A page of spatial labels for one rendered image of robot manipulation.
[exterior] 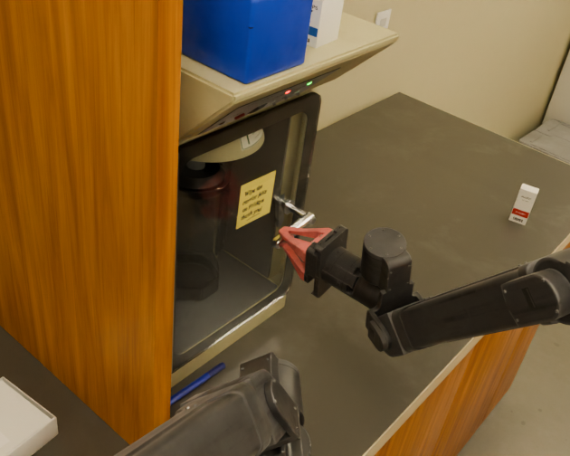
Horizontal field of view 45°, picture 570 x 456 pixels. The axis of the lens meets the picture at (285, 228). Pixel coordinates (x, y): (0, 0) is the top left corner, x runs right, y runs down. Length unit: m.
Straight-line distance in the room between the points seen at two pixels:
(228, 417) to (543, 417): 2.16
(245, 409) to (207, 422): 0.06
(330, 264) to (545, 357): 1.95
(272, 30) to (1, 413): 0.67
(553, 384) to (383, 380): 1.60
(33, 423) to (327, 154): 1.05
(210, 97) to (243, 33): 0.08
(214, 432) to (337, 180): 1.25
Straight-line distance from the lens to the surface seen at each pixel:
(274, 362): 0.70
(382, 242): 0.91
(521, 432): 2.55
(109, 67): 0.72
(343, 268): 0.97
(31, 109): 0.88
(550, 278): 0.57
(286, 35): 0.76
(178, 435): 0.45
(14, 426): 1.08
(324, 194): 1.63
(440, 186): 1.77
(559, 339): 2.96
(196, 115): 0.76
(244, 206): 1.00
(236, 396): 0.54
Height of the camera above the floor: 1.81
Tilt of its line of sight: 36 degrees down
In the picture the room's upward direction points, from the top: 8 degrees clockwise
